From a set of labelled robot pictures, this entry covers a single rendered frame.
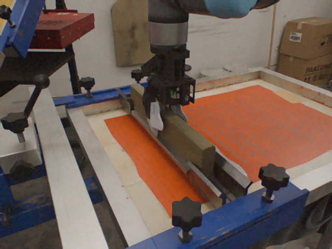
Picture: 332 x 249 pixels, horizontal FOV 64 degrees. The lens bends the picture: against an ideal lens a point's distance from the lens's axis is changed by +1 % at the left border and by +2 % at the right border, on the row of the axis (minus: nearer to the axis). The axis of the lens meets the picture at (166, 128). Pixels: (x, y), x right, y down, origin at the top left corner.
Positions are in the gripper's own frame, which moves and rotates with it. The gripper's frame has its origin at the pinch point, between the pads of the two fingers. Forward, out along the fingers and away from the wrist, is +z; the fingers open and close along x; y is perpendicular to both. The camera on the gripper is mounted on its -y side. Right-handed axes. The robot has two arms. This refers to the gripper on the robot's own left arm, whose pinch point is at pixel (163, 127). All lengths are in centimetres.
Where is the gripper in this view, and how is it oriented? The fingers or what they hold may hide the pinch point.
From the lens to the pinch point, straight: 63.2
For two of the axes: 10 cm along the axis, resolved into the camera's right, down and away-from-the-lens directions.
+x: 8.8, -2.4, 4.0
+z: 0.0, 8.6, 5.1
